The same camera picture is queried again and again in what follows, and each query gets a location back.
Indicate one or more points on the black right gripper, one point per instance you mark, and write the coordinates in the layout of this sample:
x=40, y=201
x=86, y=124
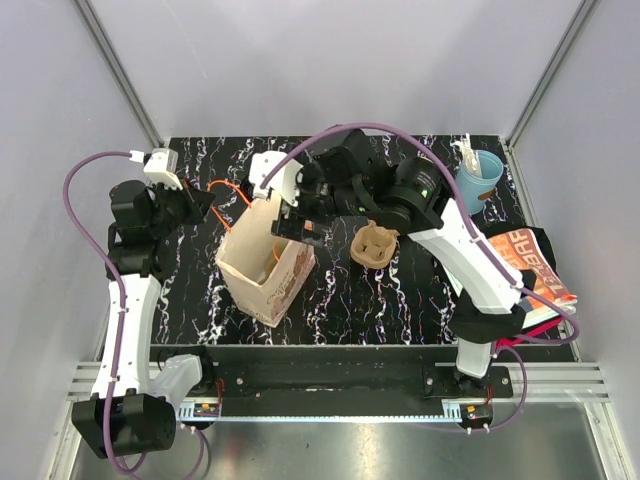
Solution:
x=289, y=220

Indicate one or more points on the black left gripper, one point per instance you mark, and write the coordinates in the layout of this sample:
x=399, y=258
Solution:
x=196, y=202

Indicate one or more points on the pulp cup carrier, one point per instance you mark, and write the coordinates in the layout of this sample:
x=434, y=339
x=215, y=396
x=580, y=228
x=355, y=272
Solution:
x=373, y=246

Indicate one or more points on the paper bag orange handles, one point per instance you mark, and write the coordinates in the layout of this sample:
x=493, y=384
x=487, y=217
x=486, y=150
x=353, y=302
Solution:
x=262, y=272

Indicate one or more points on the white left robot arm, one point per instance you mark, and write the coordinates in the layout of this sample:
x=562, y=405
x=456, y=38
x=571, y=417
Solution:
x=130, y=412

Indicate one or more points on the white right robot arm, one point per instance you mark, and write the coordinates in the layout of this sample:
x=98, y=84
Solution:
x=488, y=307

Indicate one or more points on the blue cup holder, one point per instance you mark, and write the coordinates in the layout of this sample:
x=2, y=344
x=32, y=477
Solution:
x=476, y=189

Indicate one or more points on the wrapped stirrers in holder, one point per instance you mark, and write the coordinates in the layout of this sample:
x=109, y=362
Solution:
x=469, y=158

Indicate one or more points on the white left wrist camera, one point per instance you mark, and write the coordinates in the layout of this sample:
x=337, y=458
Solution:
x=159, y=166

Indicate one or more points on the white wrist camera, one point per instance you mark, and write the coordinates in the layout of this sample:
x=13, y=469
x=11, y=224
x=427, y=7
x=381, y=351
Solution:
x=265, y=178
x=159, y=166

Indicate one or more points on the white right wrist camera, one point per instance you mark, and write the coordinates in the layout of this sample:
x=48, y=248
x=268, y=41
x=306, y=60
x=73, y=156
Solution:
x=265, y=178

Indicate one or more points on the aluminium frame post left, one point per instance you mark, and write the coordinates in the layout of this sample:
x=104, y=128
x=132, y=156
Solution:
x=107, y=51

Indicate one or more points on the aluminium frame post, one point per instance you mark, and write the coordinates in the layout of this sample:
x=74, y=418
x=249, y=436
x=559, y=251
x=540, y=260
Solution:
x=107, y=51
x=565, y=45

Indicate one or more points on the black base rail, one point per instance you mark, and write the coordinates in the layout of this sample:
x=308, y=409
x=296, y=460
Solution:
x=389, y=382

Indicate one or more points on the aluminium frame post right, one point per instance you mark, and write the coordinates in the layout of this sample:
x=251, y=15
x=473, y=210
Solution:
x=565, y=45

